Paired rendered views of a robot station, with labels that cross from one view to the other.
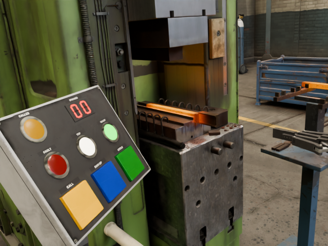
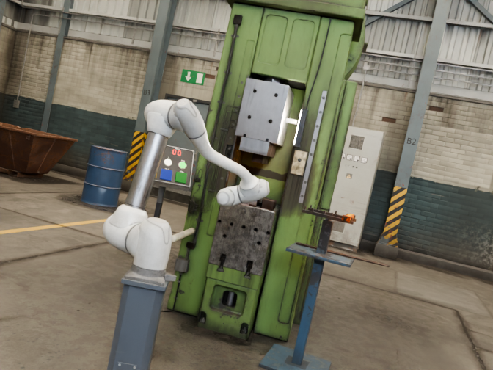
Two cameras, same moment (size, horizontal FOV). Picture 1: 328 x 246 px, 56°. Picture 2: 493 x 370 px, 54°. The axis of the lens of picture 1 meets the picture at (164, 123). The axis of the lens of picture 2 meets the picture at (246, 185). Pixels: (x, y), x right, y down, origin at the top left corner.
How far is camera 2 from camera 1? 2.86 m
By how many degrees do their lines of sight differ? 51
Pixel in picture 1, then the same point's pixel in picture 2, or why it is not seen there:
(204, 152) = (237, 209)
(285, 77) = not seen: outside the picture
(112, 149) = (177, 169)
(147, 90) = (276, 190)
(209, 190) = (235, 234)
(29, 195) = not seen: hidden behind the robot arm
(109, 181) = (165, 174)
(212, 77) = (290, 186)
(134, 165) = (181, 179)
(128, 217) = (202, 233)
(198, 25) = (261, 144)
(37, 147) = not seen: hidden behind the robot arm
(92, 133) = (174, 161)
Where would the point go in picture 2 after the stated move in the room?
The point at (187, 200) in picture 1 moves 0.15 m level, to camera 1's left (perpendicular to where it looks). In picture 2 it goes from (218, 228) to (205, 223)
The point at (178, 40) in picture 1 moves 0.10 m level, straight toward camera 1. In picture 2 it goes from (245, 148) to (233, 145)
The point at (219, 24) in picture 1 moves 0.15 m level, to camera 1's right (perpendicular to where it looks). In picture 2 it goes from (301, 154) to (317, 157)
